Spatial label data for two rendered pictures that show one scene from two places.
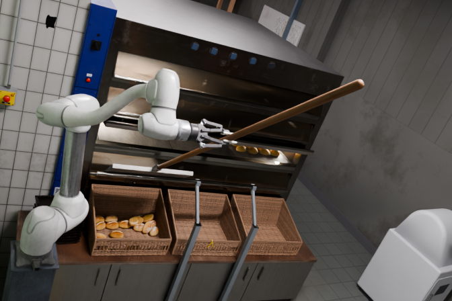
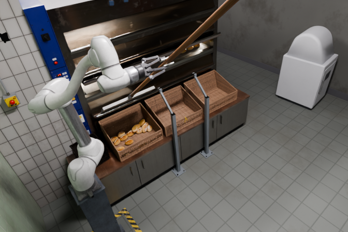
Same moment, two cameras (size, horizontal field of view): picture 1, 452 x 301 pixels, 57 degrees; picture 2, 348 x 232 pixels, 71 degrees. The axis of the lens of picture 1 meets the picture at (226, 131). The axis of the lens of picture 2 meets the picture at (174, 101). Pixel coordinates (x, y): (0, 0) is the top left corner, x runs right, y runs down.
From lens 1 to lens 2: 0.45 m
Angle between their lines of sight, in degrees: 15
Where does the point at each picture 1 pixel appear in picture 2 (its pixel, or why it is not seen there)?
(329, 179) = (233, 41)
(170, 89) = (106, 51)
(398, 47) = not seen: outside the picture
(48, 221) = (81, 168)
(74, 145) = (69, 115)
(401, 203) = (283, 35)
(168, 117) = (116, 71)
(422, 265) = (312, 68)
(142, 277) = (156, 157)
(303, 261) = (242, 100)
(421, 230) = (303, 47)
